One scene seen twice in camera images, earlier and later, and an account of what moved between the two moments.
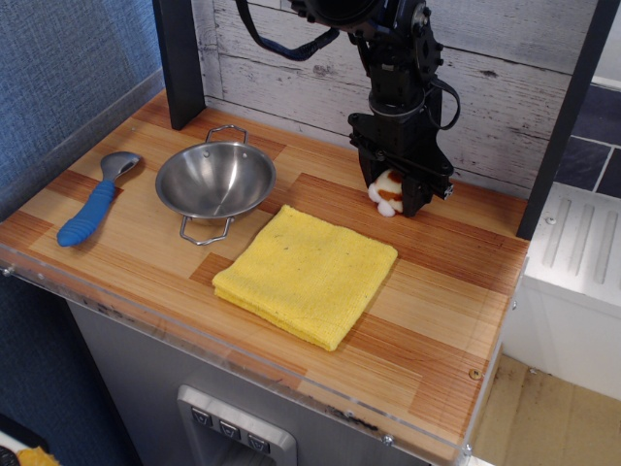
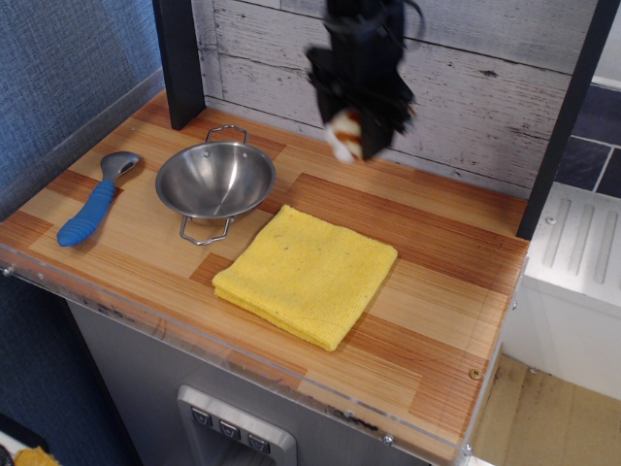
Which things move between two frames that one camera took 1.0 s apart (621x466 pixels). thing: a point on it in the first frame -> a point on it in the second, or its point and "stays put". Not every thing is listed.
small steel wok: x=212 y=183 stays put
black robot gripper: x=410 y=145 -> x=360 y=66
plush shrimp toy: x=386 y=191 -> x=343 y=136
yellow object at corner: x=35 y=456 stays put
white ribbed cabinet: x=565 y=320 stays put
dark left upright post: x=176 y=22 stays put
